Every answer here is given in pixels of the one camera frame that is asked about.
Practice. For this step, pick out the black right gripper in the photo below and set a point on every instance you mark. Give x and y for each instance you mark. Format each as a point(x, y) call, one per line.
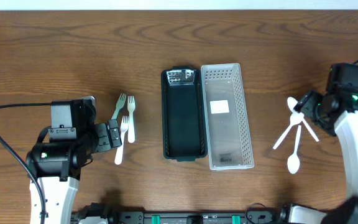
point(305, 105)

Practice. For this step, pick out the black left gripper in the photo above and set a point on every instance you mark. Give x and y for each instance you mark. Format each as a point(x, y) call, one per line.
point(103, 137)

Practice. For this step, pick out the white plastic spoon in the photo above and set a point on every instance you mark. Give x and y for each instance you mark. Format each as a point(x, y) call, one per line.
point(295, 119)
point(92, 98)
point(293, 161)
point(309, 127)

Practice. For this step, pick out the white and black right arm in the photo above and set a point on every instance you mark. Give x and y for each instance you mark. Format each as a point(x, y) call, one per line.
point(337, 114)

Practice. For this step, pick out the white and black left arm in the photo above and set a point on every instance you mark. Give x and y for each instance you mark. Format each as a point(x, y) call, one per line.
point(56, 160)

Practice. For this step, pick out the white plastic fork, lower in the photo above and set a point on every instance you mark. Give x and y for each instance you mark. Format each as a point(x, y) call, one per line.
point(120, 150)

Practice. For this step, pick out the white plastic fork, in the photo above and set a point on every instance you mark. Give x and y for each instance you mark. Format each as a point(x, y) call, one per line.
point(131, 109)
point(120, 150)

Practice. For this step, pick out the mint green plastic fork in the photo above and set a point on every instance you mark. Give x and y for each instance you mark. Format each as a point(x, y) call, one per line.
point(119, 105)

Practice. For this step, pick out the white plastic fork, upper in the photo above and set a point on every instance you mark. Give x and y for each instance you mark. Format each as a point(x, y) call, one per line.
point(131, 109)

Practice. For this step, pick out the white plastic spoon by forks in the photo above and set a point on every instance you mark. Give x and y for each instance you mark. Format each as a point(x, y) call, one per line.
point(92, 98)

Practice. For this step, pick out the dark green plastic basket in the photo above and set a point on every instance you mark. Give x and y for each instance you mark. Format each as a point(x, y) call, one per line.
point(183, 114)

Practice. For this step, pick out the clear white plastic basket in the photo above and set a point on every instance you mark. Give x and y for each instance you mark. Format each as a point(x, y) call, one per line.
point(229, 142)

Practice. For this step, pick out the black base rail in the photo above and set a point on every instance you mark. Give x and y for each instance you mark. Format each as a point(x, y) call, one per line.
point(100, 213)

